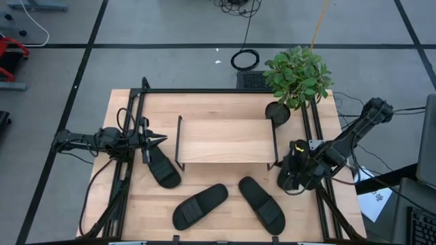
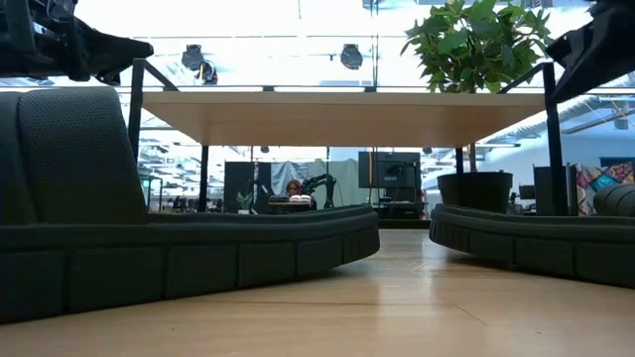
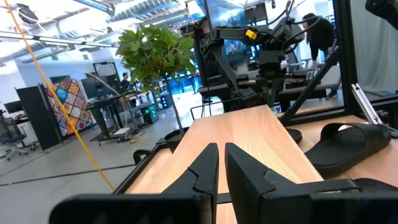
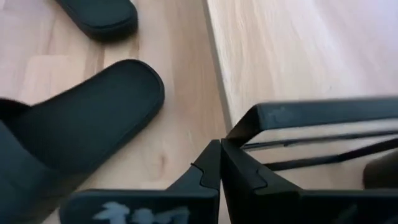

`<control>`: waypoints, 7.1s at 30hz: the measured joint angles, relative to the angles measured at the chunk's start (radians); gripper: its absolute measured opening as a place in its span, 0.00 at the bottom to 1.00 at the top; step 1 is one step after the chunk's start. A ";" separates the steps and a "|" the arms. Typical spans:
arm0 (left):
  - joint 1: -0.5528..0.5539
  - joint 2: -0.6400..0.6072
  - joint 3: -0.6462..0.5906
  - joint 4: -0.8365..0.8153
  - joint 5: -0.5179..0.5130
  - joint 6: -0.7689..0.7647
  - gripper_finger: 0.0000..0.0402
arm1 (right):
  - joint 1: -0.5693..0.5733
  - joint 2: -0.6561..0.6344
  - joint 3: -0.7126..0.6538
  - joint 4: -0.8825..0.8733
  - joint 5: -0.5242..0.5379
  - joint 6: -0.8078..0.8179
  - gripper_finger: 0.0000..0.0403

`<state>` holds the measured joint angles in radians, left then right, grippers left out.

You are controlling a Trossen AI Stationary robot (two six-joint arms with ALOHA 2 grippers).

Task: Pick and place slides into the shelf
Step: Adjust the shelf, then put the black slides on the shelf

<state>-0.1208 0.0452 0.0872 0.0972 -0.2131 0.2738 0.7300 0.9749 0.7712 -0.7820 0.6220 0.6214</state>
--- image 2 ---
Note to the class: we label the black plant pot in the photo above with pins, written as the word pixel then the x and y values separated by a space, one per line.
pixel 475 193

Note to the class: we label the black desk cabinet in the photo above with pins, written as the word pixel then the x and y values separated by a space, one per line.
pixel 399 205

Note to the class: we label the black box cabinet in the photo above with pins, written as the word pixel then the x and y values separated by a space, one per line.
pixel 546 191

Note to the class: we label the wooden shelf with black frame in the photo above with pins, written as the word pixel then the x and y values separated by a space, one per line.
pixel 347 119

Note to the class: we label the black ceiling spotlight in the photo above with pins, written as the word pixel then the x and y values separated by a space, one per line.
pixel 209 73
pixel 192 57
pixel 351 56

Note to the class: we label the small green desk plant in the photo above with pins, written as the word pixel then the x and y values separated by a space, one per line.
pixel 244 201

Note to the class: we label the green leafy plant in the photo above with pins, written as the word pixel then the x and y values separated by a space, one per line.
pixel 476 39

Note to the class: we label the small black robot arm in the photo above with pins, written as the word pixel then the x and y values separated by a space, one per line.
pixel 320 182

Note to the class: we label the grey fabric curtain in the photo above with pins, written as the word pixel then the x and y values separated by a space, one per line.
pixel 342 178

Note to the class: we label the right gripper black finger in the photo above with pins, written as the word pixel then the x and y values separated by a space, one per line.
pixel 595 54

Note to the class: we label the small dark monitor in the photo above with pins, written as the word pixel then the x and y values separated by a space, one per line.
pixel 527 192

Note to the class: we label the colourful patterned fabric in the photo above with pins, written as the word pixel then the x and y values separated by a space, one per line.
pixel 602 181

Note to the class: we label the black monitor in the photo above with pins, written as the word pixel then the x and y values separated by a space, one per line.
pixel 389 169

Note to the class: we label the small white object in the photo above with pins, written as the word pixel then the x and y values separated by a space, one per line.
pixel 300 199

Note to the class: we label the person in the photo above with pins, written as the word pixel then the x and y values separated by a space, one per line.
pixel 293 188

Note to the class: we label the black partition panel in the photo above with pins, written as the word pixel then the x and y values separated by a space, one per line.
pixel 240 183

